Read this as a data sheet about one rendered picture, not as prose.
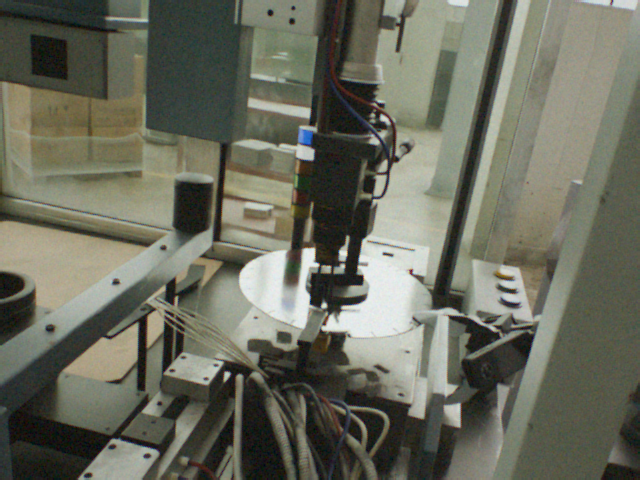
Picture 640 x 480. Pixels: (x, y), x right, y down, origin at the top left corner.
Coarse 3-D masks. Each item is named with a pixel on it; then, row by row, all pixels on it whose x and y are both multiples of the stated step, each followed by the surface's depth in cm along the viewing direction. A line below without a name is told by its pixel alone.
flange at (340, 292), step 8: (336, 288) 95; (344, 288) 96; (352, 288) 96; (360, 288) 97; (368, 288) 98; (328, 296) 93; (336, 296) 93; (344, 296) 93; (352, 296) 94; (360, 296) 95
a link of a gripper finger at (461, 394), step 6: (456, 390) 90; (462, 390) 89; (468, 390) 88; (474, 390) 88; (450, 396) 90; (456, 396) 90; (462, 396) 89; (468, 396) 89; (450, 402) 91; (456, 402) 90; (462, 402) 90
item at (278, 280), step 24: (264, 264) 103; (288, 264) 104; (312, 264) 106; (384, 264) 111; (264, 288) 94; (288, 288) 95; (384, 288) 101; (408, 288) 102; (264, 312) 87; (288, 312) 88; (336, 312) 90; (360, 312) 91; (384, 312) 92; (408, 312) 94; (336, 336) 83; (360, 336) 84; (384, 336) 85
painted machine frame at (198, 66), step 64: (0, 0) 72; (64, 0) 72; (128, 0) 75; (192, 0) 63; (0, 64) 76; (64, 64) 74; (128, 64) 78; (192, 64) 65; (192, 128) 68; (192, 192) 84; (192, 256) 85; (64, 320) 59; (0, 384) 49; (0, 448) 49
